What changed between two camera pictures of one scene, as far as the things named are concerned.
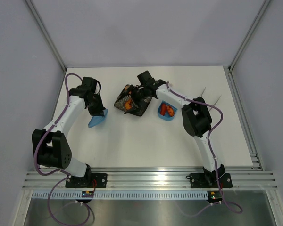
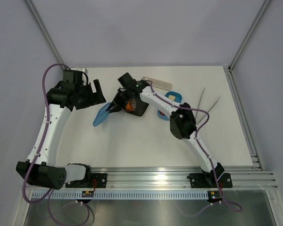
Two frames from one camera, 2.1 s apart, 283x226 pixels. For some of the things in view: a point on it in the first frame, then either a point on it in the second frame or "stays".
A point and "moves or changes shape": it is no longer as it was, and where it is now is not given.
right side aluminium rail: (255, 158) stays
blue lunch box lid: (95, 119) moves or changes shape
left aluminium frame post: (48, 36) stays
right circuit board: (214, 197) stays
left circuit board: (87, 194) stays
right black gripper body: (138, 96) -> (121, 97)
